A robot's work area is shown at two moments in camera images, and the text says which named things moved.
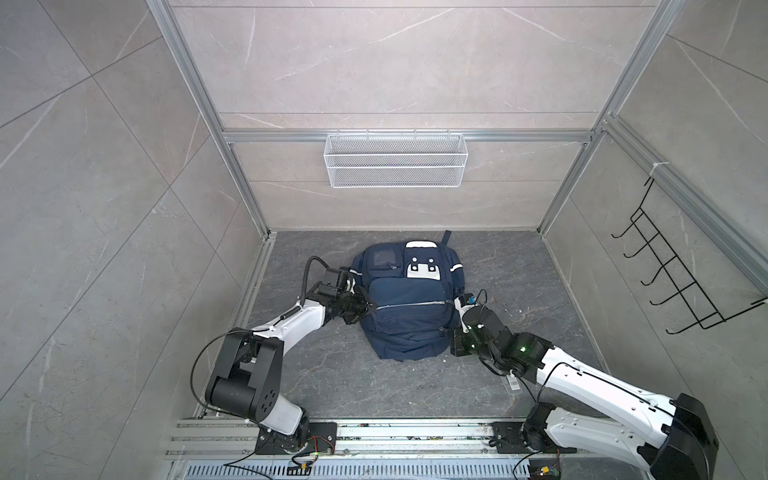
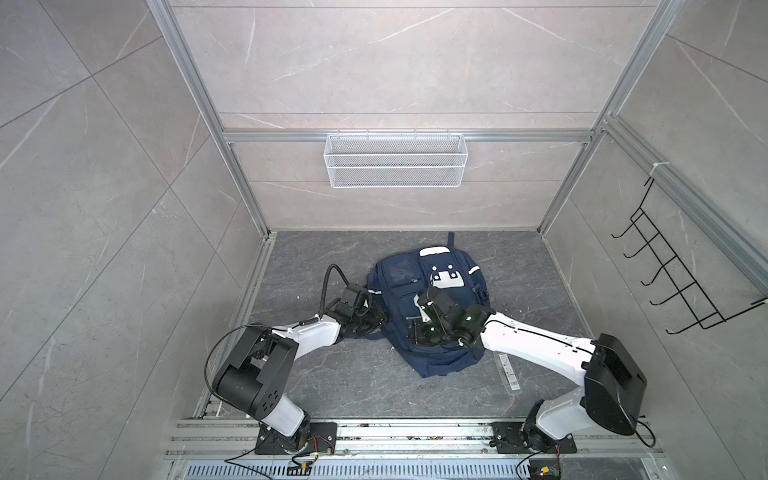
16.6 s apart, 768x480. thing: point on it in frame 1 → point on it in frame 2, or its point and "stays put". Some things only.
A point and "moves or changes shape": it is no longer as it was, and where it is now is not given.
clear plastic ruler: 513,385 stays put
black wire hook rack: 701,306 stays put
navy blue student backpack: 415,288 moves or changes shape
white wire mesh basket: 395,160 stays put
